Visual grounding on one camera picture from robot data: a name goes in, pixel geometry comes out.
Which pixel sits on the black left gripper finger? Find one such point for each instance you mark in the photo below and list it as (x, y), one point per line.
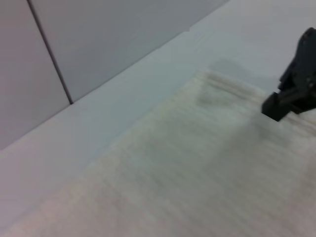
(296, 91)

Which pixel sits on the white ribbed towel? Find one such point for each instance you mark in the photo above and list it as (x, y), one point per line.
(187, 158)

